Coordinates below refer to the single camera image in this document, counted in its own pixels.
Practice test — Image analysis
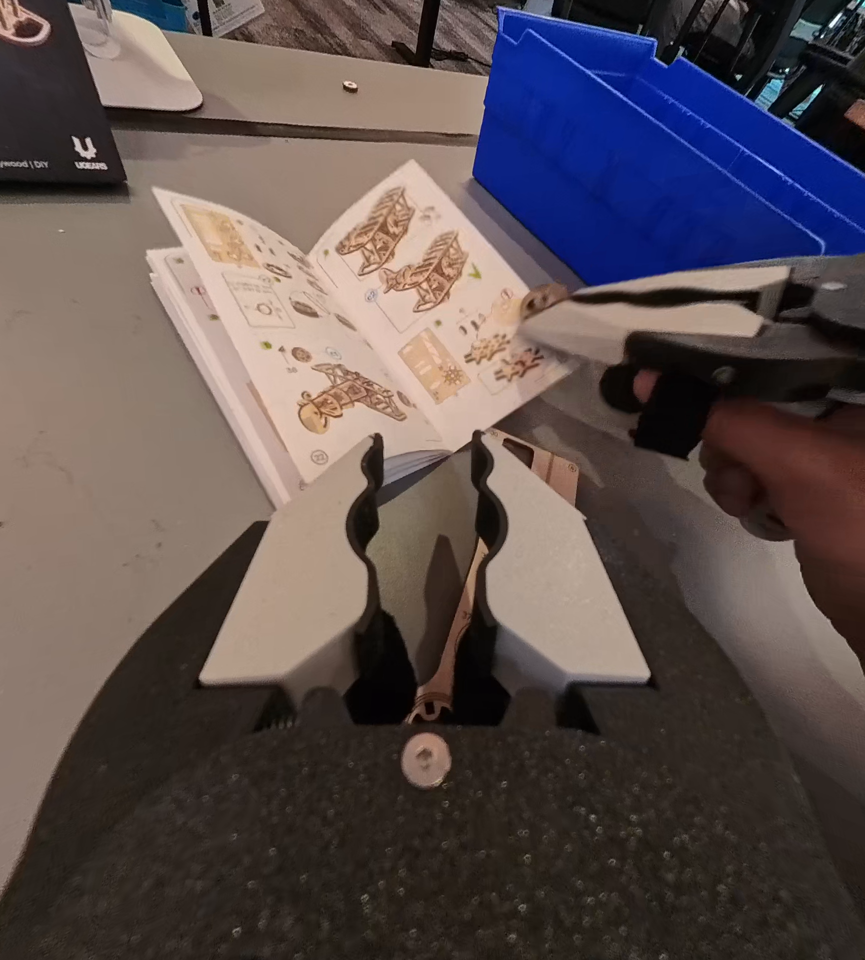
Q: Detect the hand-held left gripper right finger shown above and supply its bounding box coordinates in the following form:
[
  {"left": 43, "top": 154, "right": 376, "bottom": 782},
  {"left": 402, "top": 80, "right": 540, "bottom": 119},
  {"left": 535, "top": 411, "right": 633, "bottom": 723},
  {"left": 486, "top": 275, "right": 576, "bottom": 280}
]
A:
[{"left": 470, "top": 431, "right": 653, "bottom": 699}]

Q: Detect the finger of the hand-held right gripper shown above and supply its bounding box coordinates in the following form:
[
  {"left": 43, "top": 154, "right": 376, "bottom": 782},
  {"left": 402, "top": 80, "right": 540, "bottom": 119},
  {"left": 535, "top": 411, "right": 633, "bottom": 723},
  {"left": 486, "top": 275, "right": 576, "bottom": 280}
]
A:
[
  {"left": 569, "top": 266, "right": 791, "bottom": 305},
  {"left": 516, "top": 298, "right": 770, "bottom": 370}
]

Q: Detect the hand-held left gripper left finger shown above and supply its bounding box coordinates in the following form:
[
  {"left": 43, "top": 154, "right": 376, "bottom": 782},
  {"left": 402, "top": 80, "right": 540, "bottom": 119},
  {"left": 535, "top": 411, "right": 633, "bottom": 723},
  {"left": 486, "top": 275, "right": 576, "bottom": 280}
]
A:
[{"left": 198, "top": 433, "right": 405, "bottom": 702}]

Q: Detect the small wooden gear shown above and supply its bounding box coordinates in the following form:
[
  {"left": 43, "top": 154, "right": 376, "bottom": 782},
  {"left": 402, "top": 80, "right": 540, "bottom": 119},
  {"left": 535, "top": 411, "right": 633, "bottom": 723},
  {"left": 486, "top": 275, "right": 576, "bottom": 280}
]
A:
[{"left": 520, "top": 283, "right": 570, "bottom": 321}]

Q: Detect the grey desk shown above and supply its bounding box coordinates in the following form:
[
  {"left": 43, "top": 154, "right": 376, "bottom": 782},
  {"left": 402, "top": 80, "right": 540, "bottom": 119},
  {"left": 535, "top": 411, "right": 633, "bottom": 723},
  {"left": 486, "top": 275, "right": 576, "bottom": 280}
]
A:
[{"left": 0, "top": 30, "right": 865, "bottom": 960}]

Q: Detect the person's right hand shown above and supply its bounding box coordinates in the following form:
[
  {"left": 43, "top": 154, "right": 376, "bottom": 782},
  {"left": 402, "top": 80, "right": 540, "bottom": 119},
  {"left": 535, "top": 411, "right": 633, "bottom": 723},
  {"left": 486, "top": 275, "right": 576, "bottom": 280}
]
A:
[{"left": 631, "top": 371, "right": 865, "bottom": 616}]

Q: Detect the pale plywood part sheet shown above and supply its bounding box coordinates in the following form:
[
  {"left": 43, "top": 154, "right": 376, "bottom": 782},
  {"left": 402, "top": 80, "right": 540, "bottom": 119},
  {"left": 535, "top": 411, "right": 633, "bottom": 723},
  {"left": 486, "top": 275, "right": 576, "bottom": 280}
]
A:
[{"left": 502, "top": 438, "right": 581, "bottom": 509}]

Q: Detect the blue plastic bin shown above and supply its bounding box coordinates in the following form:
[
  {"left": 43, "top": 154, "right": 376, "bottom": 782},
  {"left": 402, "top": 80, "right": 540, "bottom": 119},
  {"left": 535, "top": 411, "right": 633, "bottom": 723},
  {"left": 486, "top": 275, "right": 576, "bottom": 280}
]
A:
[{"left": 472, "top": 7, "right": 865, "bottom": 290}]

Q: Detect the open instruction booklet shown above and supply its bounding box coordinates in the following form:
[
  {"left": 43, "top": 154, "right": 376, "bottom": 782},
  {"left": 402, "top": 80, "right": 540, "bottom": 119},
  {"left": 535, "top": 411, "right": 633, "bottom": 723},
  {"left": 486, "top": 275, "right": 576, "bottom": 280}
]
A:
[{"left": 146, "top": 159, "right": 580, "bottom": 507}]

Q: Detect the background table with black legs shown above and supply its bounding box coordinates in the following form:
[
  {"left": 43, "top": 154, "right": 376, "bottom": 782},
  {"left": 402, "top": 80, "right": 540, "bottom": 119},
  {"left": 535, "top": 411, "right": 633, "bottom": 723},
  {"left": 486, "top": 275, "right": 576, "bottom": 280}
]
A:
[{"left": 393, "top": 0, "right": 480, "bottom": 70}]

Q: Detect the white printed carton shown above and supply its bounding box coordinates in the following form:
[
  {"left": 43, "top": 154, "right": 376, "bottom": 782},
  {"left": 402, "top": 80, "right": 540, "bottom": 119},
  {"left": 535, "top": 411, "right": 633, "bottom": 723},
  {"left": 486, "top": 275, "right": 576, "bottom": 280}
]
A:
[{"left": 181, "top": 0, "right": 266, "bottom": 37}]

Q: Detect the white stand base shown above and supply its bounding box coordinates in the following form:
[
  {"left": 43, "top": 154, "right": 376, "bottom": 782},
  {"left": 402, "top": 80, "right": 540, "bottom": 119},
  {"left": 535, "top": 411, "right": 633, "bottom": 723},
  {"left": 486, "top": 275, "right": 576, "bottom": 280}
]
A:
[{"left": 72, "top": 7, "right": 205, "bottom": 114}]

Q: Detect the black model kit box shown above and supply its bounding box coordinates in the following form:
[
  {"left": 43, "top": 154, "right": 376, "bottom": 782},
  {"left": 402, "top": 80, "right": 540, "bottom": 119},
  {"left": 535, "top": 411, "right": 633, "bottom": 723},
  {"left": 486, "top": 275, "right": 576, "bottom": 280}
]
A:
[{"left": 0, "top": 0, "right": 128, "bottom": 185}]

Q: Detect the small blue crate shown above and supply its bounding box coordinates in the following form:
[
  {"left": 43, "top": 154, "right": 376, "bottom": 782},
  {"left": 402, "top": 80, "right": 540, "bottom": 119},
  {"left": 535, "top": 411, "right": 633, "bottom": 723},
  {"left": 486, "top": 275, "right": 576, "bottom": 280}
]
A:
[{"left": 112, "top": 0, "right": 188, "bottom": 33}]

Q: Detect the clear stand post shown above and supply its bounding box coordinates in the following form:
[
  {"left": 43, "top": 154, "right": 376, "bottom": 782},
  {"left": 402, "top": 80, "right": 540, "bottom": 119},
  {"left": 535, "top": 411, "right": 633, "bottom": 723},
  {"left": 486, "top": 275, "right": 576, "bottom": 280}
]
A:
[{"left": 72, "top": 0, "right": 123, "bottom": 60}]

